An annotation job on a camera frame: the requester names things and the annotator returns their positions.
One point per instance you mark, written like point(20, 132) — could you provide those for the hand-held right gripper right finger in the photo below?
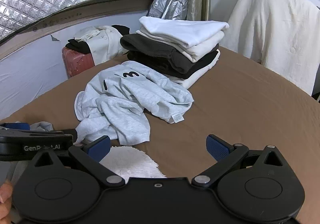
point(217, 148)

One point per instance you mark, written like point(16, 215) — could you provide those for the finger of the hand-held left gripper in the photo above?
point(17, 126)
point(65, 131)

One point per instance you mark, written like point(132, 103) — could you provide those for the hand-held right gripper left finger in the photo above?
point(100, 147)

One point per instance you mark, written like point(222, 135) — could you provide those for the light grey sweatshirt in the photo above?
point(130, 98)

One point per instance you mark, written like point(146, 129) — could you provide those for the person's left hand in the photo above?
point(5, 196)

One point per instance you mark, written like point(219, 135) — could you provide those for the white fluffy towel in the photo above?
point(132, 161)

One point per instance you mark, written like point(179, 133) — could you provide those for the pink suitcase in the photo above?
point(77, 63)

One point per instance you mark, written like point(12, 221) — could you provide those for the white folded garment black trim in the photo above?
point(193, 77)

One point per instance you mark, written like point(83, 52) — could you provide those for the black crumpled garment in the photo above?
point(78, 46)

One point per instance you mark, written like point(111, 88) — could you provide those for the white printed garment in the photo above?
point(105, 41)

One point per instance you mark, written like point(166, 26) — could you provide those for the cream folded garment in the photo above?
point(205, 47)

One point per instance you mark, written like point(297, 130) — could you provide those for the white folded top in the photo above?
point(185, 31)

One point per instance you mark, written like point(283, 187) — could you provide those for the cream quilt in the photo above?
point(275, 28)

